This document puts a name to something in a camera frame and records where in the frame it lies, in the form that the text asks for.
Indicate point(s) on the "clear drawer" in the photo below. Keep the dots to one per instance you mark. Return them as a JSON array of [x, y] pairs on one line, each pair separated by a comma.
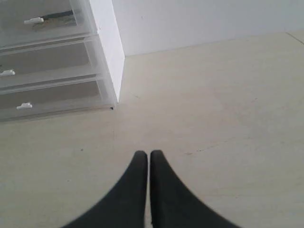
[[27, 21], [50, 61], [55, 98]]

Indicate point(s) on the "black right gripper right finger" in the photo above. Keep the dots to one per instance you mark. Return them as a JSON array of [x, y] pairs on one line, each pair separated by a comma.
[[173, 205]]

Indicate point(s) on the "white plastic drawer cabinet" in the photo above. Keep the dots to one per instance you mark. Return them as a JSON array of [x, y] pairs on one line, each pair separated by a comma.
[[106, 29]]

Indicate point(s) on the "clear bottom drawer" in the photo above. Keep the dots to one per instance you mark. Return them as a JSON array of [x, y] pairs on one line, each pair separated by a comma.
[[55, 98]]

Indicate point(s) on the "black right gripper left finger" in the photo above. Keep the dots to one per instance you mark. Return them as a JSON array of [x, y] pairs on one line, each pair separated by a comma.
[[124, 205]]

